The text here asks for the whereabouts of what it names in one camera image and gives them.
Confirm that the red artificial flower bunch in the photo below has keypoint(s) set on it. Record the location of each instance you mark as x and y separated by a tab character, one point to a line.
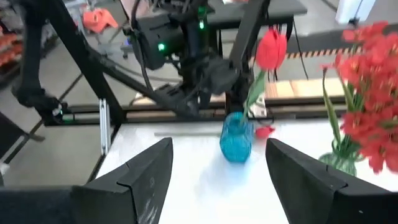
373	149
373	34
382	81

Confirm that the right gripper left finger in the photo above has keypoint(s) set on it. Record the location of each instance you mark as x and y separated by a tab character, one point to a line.
93	205

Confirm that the black metal table frame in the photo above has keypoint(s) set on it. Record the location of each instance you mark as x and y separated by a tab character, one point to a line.
88	62

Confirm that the green glass vase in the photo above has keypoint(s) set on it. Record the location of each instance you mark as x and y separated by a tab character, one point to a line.
342	161

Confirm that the black jointed mount arm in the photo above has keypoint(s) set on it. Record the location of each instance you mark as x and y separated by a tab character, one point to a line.
31	62

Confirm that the red artificial tulip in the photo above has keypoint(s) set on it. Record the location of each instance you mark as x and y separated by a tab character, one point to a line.
271	49

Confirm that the black mat with striped edge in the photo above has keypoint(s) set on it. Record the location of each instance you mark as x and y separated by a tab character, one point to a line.
311	42

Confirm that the orange cloth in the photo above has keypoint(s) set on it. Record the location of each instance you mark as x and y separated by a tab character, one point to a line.
99	20

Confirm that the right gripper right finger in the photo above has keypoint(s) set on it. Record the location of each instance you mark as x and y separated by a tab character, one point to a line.
326	199

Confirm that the wide blue glass vase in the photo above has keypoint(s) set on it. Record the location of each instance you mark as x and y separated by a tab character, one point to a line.
236	143

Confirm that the silver aluminium bar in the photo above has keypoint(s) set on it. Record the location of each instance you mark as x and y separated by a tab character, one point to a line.
105	127

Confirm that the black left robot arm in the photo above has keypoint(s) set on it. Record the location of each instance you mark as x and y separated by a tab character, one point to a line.
168	40

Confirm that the shelf rack with bins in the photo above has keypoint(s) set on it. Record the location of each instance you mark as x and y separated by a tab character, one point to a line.
7	46

